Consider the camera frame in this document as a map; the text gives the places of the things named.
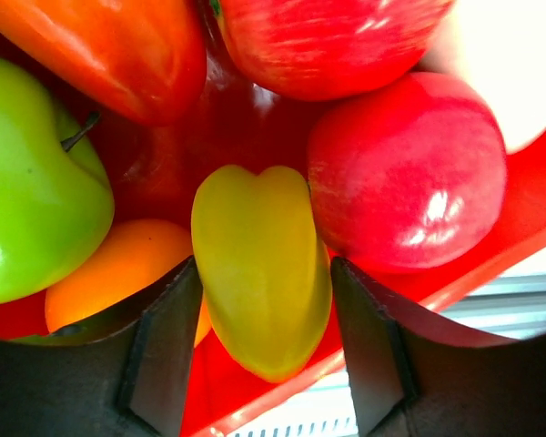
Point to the white radish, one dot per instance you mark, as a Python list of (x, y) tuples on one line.
[(499, 49)]

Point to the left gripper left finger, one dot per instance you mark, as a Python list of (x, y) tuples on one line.
[(123, 372)]

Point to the green apple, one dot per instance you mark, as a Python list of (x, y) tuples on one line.
[(56, 203)]

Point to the red apple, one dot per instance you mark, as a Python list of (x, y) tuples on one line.
[(408, 177)]

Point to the yellow starfruit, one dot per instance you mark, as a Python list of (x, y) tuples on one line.
[(264, 269)]

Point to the red orange mango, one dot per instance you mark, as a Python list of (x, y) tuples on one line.
[(146, 60)]

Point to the red tomato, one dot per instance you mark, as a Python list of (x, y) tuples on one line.
[(327, 49)]

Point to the orange fruit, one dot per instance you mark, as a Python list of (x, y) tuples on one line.
[(106, 292)]

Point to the aluminium mounting rail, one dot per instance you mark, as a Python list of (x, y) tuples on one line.
[(514, 308)]

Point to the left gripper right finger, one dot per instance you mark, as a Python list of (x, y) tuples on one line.
[(413, 372)]

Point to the white slotted cable duct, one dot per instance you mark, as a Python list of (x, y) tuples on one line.
[(299, 427)]

